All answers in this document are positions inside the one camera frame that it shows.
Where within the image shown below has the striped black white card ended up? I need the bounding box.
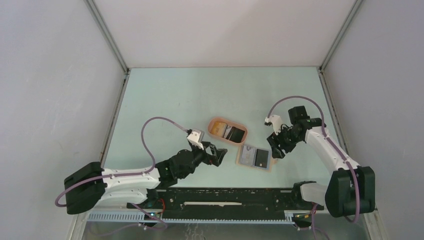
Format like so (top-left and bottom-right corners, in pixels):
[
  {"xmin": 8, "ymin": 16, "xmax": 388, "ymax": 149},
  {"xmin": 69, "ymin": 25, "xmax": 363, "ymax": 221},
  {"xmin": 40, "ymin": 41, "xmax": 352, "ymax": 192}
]
[{"xmin": 222, "ymin": 125, "xmax": 233, "ymax": 139}]

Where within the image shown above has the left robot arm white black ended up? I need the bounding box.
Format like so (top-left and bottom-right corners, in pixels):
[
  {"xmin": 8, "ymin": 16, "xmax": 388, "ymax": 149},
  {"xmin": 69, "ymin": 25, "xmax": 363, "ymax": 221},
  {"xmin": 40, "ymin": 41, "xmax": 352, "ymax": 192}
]
[{"xmin": 63, "ymin": 141, "xmax": 228, "ymax": 215}]

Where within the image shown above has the right controller board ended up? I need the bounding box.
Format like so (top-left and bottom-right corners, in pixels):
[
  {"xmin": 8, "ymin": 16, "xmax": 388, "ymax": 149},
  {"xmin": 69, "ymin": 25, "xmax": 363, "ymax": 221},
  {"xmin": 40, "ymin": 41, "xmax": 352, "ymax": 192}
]
[{"xmin": 292, "ymin": 214, "xmax": 312, "ymax": 229}]

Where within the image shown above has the orange credit card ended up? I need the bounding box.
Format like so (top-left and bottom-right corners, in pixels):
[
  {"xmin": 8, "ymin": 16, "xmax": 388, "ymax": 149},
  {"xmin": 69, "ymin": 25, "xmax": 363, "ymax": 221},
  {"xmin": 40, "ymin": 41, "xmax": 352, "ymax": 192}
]
[{"xmin": 211, "ymin": 121, "xmax": 227, "ymax": 138}]

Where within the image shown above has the left controller board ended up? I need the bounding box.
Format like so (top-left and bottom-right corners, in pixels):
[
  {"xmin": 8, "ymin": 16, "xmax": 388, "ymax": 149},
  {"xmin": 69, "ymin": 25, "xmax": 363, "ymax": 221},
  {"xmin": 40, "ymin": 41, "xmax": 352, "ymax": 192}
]
[{"xmin": 144, "ymin": 212, "xmax": 162, "ymax": 221}]

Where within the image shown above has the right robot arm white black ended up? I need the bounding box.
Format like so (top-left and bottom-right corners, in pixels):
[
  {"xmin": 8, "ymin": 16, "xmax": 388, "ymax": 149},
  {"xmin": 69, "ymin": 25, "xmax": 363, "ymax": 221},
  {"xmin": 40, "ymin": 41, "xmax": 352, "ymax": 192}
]
[{"xmin": 264, "ymin": 106, "xmax": 376, "ymax": 218}]

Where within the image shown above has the white cable duct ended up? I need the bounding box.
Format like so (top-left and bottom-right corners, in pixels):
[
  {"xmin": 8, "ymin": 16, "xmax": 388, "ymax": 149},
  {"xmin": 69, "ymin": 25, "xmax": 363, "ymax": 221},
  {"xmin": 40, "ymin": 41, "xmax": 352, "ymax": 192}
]
[{"xmin": 86, "ymin": 211, "xmax": 296, "ymax": 225}]

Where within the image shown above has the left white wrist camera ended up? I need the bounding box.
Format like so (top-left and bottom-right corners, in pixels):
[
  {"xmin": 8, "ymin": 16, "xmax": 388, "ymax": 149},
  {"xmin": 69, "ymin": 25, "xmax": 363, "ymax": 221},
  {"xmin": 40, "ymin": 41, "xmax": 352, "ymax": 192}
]
[{"xmin": 187, "ymin": 129, "xmax": 205, "ymax": 150}]

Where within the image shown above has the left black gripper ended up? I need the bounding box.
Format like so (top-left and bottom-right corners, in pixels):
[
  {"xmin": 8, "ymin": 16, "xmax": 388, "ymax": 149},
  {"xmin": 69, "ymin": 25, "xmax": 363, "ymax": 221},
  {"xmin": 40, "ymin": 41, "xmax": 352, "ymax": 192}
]
[{"xmin": 179, "ymin": 141, "xmax": 227, "ymax": 179}]

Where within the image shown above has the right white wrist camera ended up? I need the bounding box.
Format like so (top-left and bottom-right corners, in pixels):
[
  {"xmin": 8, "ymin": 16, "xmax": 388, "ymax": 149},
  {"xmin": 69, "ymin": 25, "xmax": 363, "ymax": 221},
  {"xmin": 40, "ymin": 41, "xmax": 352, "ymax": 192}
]
[{"xmin": 264, "ymin": 115, "xmax": 284, "ymax": 135}]

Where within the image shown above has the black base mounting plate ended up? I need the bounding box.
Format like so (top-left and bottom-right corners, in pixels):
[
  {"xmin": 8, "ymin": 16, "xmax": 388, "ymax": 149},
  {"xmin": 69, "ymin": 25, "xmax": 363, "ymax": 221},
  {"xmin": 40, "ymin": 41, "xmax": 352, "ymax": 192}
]
[{"xmin": 138, "ymin": 187, "xmax": 313, "ymax": 221}]

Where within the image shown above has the controller board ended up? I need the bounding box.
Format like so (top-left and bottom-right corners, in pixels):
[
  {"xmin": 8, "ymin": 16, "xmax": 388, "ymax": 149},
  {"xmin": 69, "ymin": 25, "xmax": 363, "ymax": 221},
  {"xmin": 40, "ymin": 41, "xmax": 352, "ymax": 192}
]
[
  {"xmin": 292, "ymin": 214, "xmax": 312, "ymax": 229},
  {"xmin": 144, "ymin": 212, "xmax": 162, "ymax": 221}
]

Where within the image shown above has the pink oval tray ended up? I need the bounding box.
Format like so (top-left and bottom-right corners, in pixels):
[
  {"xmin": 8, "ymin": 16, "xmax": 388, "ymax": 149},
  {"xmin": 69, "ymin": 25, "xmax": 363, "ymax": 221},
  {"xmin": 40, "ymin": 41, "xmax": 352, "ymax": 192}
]
[{"xmin": 207, "ymin": 117, "xmax": 248, "ymax": 146}]

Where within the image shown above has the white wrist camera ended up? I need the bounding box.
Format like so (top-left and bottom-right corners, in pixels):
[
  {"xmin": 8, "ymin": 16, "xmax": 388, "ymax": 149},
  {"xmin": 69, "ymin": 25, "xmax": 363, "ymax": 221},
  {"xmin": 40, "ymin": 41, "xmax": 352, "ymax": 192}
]
[
  {"xmin": 264, "ymin": 115, "xmax": 284, "ymax": 135},
  {"xmin": 187, "ymin": 129, "xmax": 205, "ymax": 150}
]

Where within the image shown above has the white grey credit card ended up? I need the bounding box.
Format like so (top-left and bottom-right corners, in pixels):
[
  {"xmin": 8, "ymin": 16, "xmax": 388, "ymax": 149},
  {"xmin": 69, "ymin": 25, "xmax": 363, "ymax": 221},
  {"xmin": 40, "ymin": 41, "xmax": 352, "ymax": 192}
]
[{"xmin": 238, "ymin": 145, "xmax": 256, "ymax": 166}]

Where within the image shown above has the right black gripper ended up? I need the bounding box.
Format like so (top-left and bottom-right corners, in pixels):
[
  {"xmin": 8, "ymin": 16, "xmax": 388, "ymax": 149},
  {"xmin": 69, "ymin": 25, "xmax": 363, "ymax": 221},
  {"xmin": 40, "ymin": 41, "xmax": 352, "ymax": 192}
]
[{"xmin": 266, "ymin": 123, "xmax": 302, "ymax": 159}]

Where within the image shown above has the tan leather card holder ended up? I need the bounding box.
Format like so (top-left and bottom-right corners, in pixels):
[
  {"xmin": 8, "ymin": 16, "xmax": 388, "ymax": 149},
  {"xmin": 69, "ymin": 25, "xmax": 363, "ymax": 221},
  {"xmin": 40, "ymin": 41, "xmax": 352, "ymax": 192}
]
[{"xmin": 235, "ymin": 144, "xmax": 275, "ymax": 172}]

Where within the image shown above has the black VIP credit card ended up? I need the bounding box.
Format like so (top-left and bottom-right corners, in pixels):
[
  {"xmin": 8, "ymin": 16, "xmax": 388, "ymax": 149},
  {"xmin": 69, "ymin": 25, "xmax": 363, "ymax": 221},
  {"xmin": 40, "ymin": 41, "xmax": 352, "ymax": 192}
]
[{"xmin": 254, "ymin": 149, "xmax": 269, "ymax": 169}]

